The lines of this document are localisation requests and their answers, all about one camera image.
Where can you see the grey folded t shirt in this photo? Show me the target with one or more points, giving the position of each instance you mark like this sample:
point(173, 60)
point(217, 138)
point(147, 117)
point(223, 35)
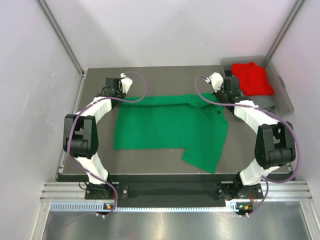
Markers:
point(265, 102)

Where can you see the green t shirt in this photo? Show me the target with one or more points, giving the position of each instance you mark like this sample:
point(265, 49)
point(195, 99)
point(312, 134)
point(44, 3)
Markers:
point(190, 122)

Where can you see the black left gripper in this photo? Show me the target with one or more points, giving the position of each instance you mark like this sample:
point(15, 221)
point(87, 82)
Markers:
point(120, 91)

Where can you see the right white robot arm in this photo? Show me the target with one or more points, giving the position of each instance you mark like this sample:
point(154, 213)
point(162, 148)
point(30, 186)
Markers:
point(275, 144)

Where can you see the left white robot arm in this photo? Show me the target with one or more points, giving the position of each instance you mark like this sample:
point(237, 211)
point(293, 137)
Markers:
point(80, 133)

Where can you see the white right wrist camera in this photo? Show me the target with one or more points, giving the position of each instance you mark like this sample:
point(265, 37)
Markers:
point(216, 81)

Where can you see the slotted cable duct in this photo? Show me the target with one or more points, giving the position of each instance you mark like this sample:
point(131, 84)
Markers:
point(106, 207)

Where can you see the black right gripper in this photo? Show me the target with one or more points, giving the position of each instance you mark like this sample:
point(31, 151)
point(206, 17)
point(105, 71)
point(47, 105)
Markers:
point(216, 94)

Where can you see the aluminium frame rail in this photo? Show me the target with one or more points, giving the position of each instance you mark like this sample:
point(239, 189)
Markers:
point(291, 191)

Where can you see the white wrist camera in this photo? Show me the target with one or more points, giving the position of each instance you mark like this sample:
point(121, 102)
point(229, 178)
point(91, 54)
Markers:
point(126, 83)
point(216, 81)

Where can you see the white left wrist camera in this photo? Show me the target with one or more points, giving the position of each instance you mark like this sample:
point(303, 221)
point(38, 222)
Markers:
point(126, 83)

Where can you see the clear plastic bin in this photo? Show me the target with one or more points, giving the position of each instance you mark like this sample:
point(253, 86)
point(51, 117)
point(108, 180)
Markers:
point(283, 105)

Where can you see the red folded t shirt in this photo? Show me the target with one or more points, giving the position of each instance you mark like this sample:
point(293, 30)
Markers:
point(253, 79)

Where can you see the black folded t shirt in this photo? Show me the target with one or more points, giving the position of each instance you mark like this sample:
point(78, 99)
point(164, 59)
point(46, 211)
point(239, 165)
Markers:
point(228, 73)

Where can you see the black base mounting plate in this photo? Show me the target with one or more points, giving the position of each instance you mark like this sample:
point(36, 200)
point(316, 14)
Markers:
point(172, 190)

